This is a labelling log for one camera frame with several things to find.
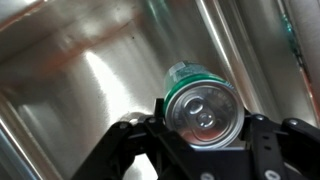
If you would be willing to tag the green soda can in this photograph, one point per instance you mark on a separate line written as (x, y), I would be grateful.
(203, 113)

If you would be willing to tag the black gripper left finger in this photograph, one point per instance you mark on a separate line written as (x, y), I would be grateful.
(133, 143)

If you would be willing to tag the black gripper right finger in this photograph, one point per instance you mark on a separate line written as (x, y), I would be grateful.
(286, 150)

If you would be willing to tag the stainless steel sink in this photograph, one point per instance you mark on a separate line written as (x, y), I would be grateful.
(83, 50)

